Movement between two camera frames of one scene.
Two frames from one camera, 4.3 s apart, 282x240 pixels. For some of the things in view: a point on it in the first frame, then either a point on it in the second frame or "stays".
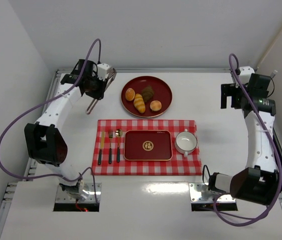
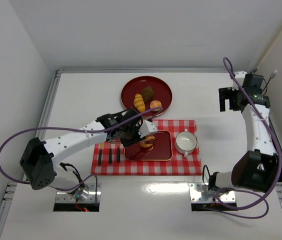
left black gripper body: [100, 89] → [131, 136]
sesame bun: [129, 94] → [149, 142]
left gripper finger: [98, 94] → [129, 140]
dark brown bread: [148, 93] stays
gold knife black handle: [102, 144] stays
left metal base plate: [62, 197] stays
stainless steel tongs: [111, 75] → [151, 141]
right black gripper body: [229, 92] stays
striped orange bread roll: [139, 103] stays
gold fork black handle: [110, 134] stays
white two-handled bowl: [185, 142] stays
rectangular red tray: [148, 145] stays
